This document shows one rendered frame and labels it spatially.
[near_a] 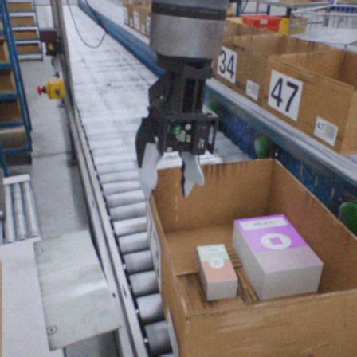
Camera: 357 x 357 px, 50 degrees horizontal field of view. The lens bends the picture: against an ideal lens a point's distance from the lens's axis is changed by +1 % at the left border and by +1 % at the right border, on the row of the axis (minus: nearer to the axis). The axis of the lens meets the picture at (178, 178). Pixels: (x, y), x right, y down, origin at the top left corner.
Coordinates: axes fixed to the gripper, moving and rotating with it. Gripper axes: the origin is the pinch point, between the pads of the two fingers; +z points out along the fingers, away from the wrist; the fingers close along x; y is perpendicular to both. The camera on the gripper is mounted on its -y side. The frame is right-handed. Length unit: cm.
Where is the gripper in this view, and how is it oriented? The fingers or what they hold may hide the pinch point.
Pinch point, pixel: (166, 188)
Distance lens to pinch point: 58.4
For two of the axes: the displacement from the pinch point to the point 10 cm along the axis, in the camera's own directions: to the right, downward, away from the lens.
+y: 3.1, 4.5, -8.3
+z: -1.0, 8.9, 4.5
